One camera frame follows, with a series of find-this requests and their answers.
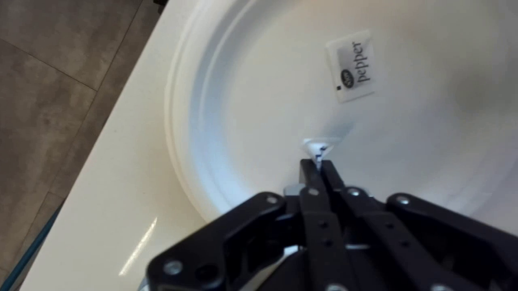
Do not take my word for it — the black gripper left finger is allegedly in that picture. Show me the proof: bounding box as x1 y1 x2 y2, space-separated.
146 158 355 291

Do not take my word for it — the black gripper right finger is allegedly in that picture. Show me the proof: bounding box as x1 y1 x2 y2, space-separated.
321 160 518 291

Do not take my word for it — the white packet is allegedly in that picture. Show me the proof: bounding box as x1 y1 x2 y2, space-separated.
303 137 341 165

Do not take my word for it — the pepper packet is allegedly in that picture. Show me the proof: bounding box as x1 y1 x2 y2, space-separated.
326 29 376 103

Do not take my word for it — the white paper plate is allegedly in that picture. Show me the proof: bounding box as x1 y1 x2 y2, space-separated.
167 0 518 228

